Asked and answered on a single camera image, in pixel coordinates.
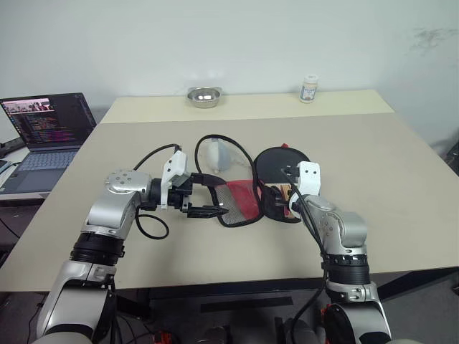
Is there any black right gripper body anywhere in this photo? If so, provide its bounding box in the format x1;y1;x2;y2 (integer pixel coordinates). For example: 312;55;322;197
272;184;299;217

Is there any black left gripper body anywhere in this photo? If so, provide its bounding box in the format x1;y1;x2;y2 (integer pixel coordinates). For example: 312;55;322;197
167;171;197;218

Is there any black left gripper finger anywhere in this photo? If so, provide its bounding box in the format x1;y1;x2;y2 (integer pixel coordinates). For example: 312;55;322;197
191;173;227;187
187;204;230;219

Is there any black red paddle case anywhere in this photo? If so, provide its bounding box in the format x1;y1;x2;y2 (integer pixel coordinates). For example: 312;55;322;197
194;133;303;228

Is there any stainless steel bowl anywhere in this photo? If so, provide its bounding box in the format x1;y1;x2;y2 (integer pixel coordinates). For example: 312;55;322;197
185;86;224;109

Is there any white plastic bottle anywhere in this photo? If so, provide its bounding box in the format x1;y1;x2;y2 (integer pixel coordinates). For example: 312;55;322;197
298;74;321;105

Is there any dark rounded shape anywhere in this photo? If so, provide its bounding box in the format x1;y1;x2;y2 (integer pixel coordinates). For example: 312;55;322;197
198;325;231;344

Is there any grey open laptop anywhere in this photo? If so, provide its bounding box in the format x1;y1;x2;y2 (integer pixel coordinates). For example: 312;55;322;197
0;92;98;196

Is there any dark object at room edge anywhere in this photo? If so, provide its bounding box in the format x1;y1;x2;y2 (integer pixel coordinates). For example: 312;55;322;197
443;140;459;170

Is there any black device beside laptop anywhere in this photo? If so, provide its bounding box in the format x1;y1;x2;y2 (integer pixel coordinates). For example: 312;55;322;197
0;138;27;157

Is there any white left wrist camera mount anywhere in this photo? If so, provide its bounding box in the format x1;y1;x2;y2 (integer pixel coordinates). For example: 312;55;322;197
160;151;188;210

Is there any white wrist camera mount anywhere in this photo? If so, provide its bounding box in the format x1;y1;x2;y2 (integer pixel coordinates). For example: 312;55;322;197
288;161;321;217
160;151;188;210

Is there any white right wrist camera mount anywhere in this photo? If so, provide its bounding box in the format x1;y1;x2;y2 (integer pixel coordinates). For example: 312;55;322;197
288;161;321;217

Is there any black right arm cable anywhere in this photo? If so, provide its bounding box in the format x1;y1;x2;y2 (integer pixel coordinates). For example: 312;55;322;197
281;166;331;344

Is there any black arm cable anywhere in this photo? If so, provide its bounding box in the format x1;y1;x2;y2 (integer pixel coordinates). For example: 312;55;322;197
133;143;183;240
281;166;331;344

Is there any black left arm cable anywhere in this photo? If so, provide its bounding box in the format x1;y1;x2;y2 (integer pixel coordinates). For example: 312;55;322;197
133;143;183;240

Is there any black table frame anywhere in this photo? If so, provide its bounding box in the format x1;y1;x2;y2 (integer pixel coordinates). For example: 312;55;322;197
118;264;459;318

